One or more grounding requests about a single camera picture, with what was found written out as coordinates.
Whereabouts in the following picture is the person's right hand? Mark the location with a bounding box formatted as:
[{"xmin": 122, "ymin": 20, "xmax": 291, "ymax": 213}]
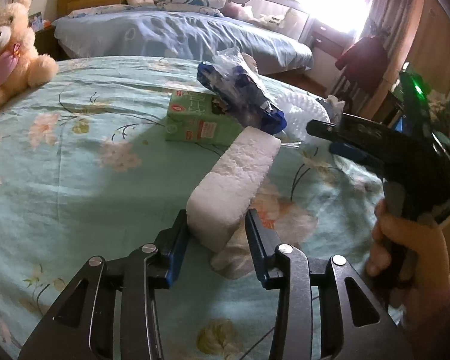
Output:
[{"xmin": 364, "ymin": 199, "xmax": 450, "ymax": 331}]

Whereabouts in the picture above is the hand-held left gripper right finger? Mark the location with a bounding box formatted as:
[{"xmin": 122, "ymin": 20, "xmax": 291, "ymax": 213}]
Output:
[{"xmin": 245, "ymin": 209, "xmax": 413, "ymax": 360}]

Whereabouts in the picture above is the white foam block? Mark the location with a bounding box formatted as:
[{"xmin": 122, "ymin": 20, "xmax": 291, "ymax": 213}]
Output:
[{"xmin": 186, "ymin": 125, "xmax": 282, "ymax": 253}]

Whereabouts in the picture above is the cream teddy bear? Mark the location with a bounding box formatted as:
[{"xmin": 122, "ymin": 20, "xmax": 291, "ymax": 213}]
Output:
[{"xmin": 0, "ymin": 0, "xmax": 60, "ymax": 119}]

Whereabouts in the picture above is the wooden wardrobe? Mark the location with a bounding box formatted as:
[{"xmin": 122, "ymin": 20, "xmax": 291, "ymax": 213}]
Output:
[{"xmin": 409, "ymin": 0, "xmax": 450, "ymax": 94}]

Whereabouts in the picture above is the grey white bed guard rail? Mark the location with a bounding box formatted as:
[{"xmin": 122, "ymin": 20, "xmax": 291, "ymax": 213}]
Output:
[{"xmin": 215, "ymin": 0, "xmax": 310, "ymax": 42}]

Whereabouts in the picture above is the green carton box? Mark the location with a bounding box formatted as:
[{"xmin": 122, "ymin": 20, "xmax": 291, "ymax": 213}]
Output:
[{"xmin": 164, "ymin": 91, "xmax": 244, "ymax": 148}]

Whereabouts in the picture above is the flat blue print pillow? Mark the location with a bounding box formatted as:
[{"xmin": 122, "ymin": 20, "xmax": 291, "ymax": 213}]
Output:
[{"xmin": 67, "ymin": 4, "xmax": 130, "ymax": 17}]

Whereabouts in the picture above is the light blue floral tablecloth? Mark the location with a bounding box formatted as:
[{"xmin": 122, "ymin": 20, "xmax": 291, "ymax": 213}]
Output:
[{"xmin": 0, "ymin": 55, "xmax": 402, "ymax": 360}]

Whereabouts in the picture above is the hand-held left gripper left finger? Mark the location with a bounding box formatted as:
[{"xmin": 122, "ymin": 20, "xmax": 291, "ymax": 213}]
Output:
[{"xmin": 18, "ymin": 209, "xmax": 191, "ymax": 360}]

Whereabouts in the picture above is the dark red coat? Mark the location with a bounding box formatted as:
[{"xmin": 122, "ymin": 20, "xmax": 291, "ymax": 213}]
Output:
[{"xmin": 335, "ymin": 35, "xmax": 389, "ymax": 96}]

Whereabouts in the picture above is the wooden desk with drawers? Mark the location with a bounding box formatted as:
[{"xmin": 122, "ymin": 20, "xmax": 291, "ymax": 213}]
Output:
[{"xmin": 307, "ymin": 20, "xmax": 357, "ymax": 59}]

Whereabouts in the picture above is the bed with blue sheet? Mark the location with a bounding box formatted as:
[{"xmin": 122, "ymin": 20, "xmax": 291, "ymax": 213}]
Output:
[{"xmin": 52, "ymin": 5, "xmax": 314, "ymax": 76}]

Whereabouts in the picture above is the pink plush toy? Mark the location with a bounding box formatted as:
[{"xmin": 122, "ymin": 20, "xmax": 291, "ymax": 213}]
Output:
[{"xmin": 225, "ymin": 2, "xmax": 256, "ymax": 21}]

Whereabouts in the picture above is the coat stand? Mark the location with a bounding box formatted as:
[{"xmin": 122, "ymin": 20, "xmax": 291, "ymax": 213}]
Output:
[{"xmin": 334, "ymin": 79, "xmax": 372, "ymax": 106}]

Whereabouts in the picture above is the grey beige curtain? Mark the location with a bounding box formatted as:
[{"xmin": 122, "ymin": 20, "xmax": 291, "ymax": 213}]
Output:
[{"xmin": 364, "ymin": 0, "xmax": 406, "ymax": 64}]

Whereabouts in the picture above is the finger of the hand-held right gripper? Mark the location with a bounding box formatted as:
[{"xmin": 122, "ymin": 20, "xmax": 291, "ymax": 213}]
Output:
[
  {"xmin": 305, "ymin": 113, "xmax": 417, "ymax": 158},
  {"xmin": 329, "ymin": 143, "xmax": 387, "ymax": 181}
]

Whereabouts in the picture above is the blue silver bag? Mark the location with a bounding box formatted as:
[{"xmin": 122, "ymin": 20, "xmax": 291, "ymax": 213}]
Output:
[{"xmin": 197, "ymin": 49, "xmax": 287, "ymax": 136}]

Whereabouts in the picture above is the dark wooden nightstand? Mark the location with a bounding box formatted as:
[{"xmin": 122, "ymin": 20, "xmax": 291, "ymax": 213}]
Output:
[{"xmin": 35, "ymin": 26, "xmax": 62, "ymax": 61}]

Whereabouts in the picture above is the blue white patterned pillow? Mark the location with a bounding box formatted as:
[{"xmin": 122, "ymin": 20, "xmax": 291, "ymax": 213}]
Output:
[{"xmin": 157, "ymin": 0, "xmax": 226, "ymax": 14}]

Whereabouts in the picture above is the small silver wrapper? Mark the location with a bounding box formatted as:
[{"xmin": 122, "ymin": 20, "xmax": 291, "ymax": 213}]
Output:
[{"xmin": 317, "ymin": 95, "xmax": 346, "ymax": 121}]

